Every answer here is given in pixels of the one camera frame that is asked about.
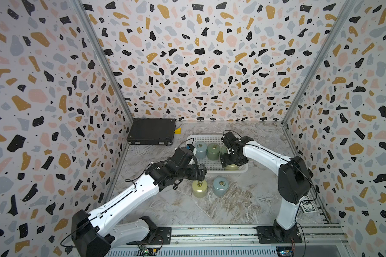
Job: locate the light blue canister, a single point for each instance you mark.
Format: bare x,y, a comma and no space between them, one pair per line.
201,150

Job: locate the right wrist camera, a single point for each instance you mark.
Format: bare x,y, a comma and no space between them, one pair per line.
229,139

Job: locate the green canister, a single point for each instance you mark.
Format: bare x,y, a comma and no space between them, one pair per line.
213,151
223,150

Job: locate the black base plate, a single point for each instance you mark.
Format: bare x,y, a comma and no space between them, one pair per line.
159,236
277,235

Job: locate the white plastic perforated basket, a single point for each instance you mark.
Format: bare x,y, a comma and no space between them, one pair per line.
213,166

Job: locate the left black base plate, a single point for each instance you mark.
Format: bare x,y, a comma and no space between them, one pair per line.
159,236

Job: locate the blue-grey canister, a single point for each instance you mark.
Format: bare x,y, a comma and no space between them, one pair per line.
220,186

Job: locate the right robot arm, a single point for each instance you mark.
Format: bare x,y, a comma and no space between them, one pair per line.
294,183

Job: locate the right circuit board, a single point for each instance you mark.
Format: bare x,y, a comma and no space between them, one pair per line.
284,251

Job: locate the small yellow object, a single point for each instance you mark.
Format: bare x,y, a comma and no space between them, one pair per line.
178,130

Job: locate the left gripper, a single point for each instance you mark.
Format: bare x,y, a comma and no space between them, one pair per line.
195,175

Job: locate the playing card box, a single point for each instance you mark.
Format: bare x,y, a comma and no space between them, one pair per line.
307,207

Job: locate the yellow-green canister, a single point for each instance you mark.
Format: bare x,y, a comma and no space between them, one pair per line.
199,188
231,167

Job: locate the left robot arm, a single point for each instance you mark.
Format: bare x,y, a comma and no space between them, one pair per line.
95,233

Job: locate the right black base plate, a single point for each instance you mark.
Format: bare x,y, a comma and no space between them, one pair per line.
277,235

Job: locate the small green circuit board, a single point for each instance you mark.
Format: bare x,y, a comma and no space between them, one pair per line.
147,252

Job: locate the aluminium mounting rail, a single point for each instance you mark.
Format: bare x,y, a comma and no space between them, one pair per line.
318,240

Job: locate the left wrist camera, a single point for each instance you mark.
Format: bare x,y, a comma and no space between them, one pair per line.
182,158

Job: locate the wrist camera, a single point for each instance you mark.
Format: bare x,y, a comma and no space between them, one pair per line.
229,139
182,158

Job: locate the black flat case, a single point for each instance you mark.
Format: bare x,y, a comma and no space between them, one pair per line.
152,131

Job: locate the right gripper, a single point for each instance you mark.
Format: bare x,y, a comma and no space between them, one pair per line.
225,162

